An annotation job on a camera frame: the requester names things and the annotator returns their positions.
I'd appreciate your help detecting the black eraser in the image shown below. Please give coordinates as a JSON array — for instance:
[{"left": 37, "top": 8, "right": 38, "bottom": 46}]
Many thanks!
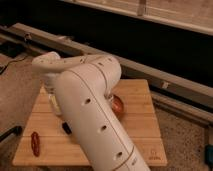
[{"left": 62, "top": 122, "right": 72, "bottom": 135}]

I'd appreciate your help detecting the black bar handle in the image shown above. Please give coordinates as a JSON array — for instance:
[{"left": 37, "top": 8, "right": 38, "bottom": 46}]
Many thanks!
[{"left": 0, "top": 126, "right": 22, "bottom": 142}]

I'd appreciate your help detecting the brown round bowl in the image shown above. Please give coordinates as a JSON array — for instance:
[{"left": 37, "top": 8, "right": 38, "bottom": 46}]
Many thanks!
[{"left": 108, "top": 94, "right": 124, "bottom": 119}]

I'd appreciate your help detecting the white ceramic cup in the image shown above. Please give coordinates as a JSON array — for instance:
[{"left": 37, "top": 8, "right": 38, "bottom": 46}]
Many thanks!
[{"left": 48, "top": 94, "right": 61, "bottom": 116}]

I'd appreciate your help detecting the wooden cutting board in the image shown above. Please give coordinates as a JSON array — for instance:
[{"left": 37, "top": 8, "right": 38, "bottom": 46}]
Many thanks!
[{"left": 13, "top": 79, "right": 167, "bottom": 166}]

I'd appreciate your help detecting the red pretzel shaped toy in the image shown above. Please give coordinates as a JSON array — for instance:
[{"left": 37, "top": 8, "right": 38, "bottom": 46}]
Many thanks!
[{"left": 31, "top": 132, "right": 40, "bottom": 157}]

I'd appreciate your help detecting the black cable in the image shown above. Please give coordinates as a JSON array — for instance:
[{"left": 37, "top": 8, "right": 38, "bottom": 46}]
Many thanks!
[{"left": 0, "top": 53, "right": 31, "bottom": 75}]

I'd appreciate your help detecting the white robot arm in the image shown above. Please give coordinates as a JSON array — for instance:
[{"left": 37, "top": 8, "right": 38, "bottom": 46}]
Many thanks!
[{"left": 32, "top": 52, "right": 150, "bottom": 171}]

